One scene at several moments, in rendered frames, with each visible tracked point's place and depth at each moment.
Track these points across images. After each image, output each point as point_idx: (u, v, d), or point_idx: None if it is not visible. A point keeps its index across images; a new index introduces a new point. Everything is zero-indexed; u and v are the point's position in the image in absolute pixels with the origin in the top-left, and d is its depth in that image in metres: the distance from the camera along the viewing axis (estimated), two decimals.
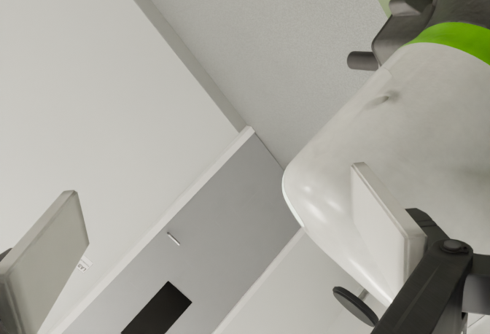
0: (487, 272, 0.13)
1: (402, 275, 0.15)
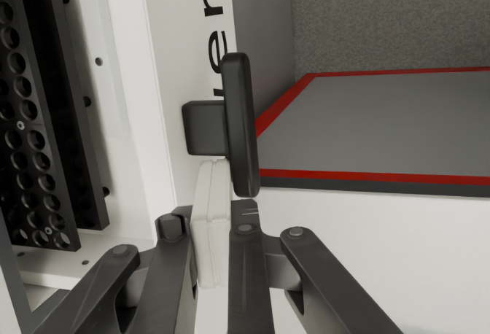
0: (268, 251, 0.16)
1: (214, 255, 0.17)
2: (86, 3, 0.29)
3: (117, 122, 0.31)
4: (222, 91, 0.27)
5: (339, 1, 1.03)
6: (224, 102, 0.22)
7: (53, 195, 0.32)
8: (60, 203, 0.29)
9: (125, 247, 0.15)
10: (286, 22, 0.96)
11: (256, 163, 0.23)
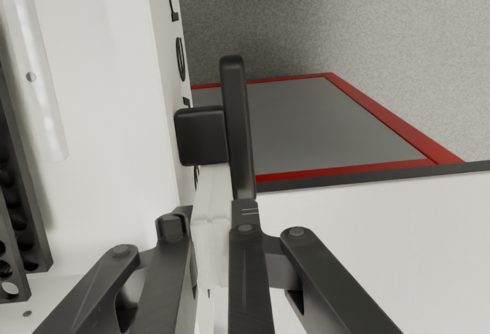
0: (268, 251, 0.16)
1: (214, 255, 0.17)
2: (12, 9, 0.25)
3: (57, 145, 0.28)
4: (187, 100, 0.26)
5: None
6: (221, 107, 0.21)
7: None
8: (5, 246, 0.24)
9: (125, 247, 0.15)
10: None
11: (249, 168, 0.23)
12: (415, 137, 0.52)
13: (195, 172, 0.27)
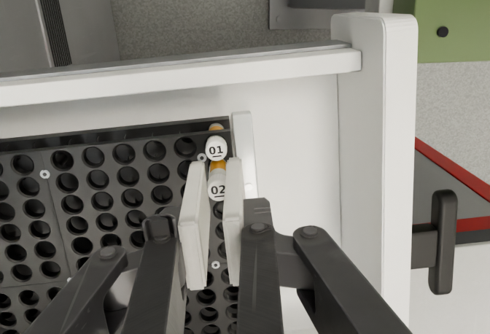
0: (281, 249, 0.16)
1: (226, 254, 0.17)
2: (241, 137, 0.31)
3: None
4: None
5: None
6: (432, 226, 0.28)
7: None
8: None
9: (113, 249, 0.15)
10: None
11: (441, 265, 0.30)
12: (484, 189, 0.60)
13: None
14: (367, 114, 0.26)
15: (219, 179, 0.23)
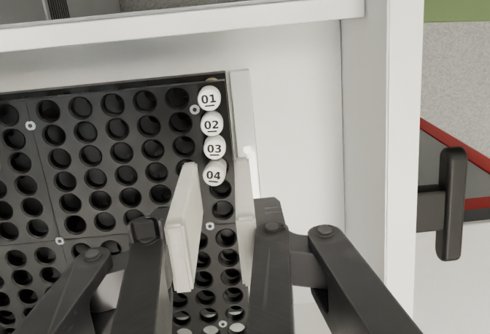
0: (296, 249, 0.16)
1: (239, 253, 0.17)
2: (239, 95, 0.30)
3: None
4: None
5: None
6: (440, 187, 0.26)
7: None
8: (242, 294, 0.29)
9: (98, 250, 0.15)
10: None
11: (449, 231, 0.28)
12: None
13: None
14: (371, 63, 0.24)
15: (212, 114, 0.24)
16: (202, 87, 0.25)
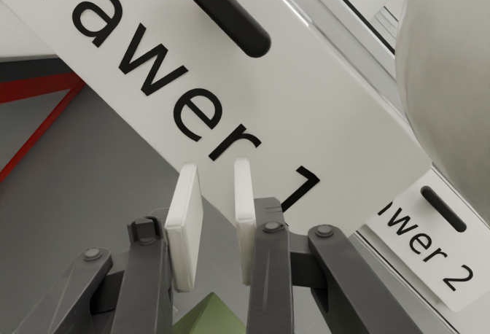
0: (296, 249, 0.16)
1: (239, 253, 0.17)
2: None
3: None
4: (167, 81, 0.25)
5: None
6: (234, 15, 0.21)
7: None
8: None
9: (98, 250, 0.15)
10: None
11: None
12: None
13: (111, 18, 0.24)
14: (332, 119, 0.26)
15: None
16: None
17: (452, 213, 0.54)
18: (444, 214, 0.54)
